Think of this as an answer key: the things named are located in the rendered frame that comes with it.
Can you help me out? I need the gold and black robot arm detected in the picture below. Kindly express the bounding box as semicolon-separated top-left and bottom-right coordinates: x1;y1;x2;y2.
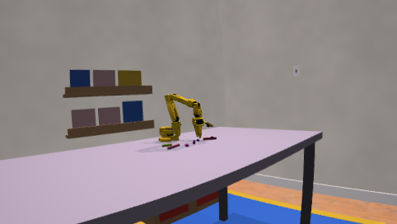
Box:
158;94;202;142

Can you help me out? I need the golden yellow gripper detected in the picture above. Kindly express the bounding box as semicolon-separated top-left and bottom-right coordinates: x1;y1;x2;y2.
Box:
192;117;213;138

